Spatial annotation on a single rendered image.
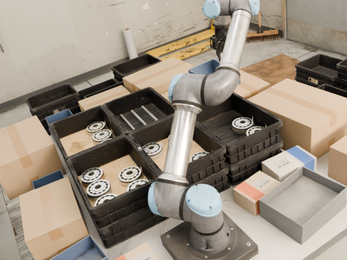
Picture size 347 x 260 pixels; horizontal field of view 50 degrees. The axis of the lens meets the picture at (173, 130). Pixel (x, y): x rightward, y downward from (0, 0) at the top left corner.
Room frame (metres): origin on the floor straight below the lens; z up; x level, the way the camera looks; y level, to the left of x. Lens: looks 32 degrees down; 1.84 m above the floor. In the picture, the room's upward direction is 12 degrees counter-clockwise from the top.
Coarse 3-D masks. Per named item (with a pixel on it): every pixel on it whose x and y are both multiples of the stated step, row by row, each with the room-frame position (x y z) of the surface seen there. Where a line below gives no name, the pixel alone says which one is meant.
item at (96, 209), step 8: (128, 136) 1.49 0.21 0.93; (104, 144) 1.46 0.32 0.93; (88, 152) 1.43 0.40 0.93; (144, 160) 1.28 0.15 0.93; (72, 168) 1.35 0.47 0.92; (152, 168) 1.23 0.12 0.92; (80, 184) 1.22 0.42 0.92; (144, 184) 1.12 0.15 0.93; (128, 192) 1.09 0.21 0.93; (136, 192) 1.10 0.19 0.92; (88, 200) 1.10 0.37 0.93; (112, 200) 1.07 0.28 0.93; (120, 200) 1.08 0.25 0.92; (96, 208) 1.04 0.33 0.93; (104, 208) 1.05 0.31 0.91
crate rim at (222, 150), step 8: (144, 128) 1.53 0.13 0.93; (200, 128) 1.43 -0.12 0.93; (208, 136) 1.36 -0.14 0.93; (136, 144) 1.41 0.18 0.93; (216, 152) 1.23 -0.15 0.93; (224, 152) 1.24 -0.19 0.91; (152, 160) 1.26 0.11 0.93; (200, 160) 1.20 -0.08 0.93; (208, 160) 1.22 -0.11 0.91; (192, 168) 1.19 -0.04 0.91
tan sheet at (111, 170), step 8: (120, 160) 1.45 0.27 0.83; (128, 160) 1.44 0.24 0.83; (104, 168) 1.42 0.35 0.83; (112, 168) 1.41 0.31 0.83; (120, 168) 1.39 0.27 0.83; (80, 176) 1.39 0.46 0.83; (112, 176) 1.34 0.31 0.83; (144, 176) 1.30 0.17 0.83; (112, 184) 1.29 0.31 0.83; (120, 184) 1.28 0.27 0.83; (112, 192) 1.23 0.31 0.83; (120, 192) 1.22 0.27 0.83
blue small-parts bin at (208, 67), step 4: (212, 60) 1.70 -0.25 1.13; (200, 64) 1.67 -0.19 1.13; (204, 64) 1.68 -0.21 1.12; (208, 64) 1.69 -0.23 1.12; (212, 64) 1.70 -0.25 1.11; (216, 64) 1.68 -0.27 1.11; (192, 68) 1.65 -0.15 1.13; (196, 68) 1.66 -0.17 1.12; (200, 68) 1.67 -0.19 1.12; (204, 68) 1.68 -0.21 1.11; (208, 68) 1.69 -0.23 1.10; (212, 68) 1.70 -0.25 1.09; (188, 72) 1.64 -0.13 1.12; (192, 72) 1.61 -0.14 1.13; (196, 72) 1.66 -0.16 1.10; (200, 72) 1.67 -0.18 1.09; (204, 72) 1.68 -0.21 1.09; (208, 72) 1.69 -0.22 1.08; (212, 72) 1.70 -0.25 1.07; (240, 80) 1.53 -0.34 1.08
